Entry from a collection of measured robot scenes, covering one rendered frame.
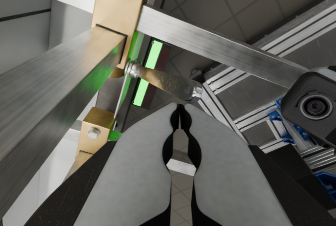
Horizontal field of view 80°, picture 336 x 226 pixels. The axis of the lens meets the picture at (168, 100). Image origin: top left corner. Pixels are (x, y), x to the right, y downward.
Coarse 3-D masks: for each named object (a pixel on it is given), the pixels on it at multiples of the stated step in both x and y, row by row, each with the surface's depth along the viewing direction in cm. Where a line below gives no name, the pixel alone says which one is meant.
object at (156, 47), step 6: (156, 42) 41; (156, 48) 41; (150, 54) 42; (156, 54) 42; (150, 60) 43; (150, 66) 43; (144, 84) 46; (138, 90) 46; (144, 90) 46; (138, 96) 47; (138, 102) 48
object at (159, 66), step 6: (162, 48) 41; (168, 48) 41; (162, 54) 42; (168, 54) 42; (162, 60) 43; (156, 66) 43; (162, 66) 43; (150, 84) 45; (150, 90) 46; (144, 96) 47; (150, 96) 47; (144, 102) 48
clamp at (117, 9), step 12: (96, 0) 22; (108, 0) 22; (120, 0) 22; (132, 0) 22; (144, 0) 23; (96, 12) 23; (108, 12) 23; (120, 12) 22; (132, 12) 22; (96, 24) 23; (108, 24) 23; (120, 24) 23; (132, 24) 23; (132, 36) 24; (132, 48) 28; (120, 60) 25; (120, 72) 27
